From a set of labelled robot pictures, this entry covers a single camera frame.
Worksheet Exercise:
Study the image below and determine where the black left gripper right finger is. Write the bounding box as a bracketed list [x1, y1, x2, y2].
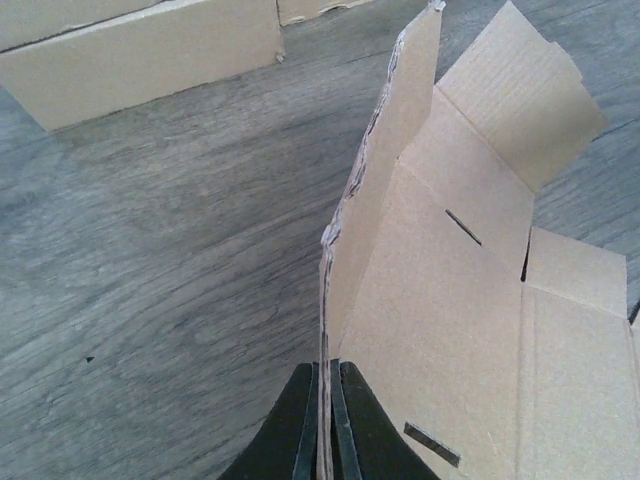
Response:
[330, 360, 438, 480]

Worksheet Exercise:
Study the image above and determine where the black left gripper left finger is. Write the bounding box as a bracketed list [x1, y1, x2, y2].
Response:
[220, 362, 319, 480]

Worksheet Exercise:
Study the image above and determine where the bottom large cardboard box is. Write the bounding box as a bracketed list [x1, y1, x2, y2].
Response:
[1, 1, 284, 131]

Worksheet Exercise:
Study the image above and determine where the large cardboard box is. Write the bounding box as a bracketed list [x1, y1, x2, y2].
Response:
[1, 0, 201, 53]
[1, 1, 284, 131]

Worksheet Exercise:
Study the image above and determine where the bottom small cardboard box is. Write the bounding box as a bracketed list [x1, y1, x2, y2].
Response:
[276, 0, 371, 26]

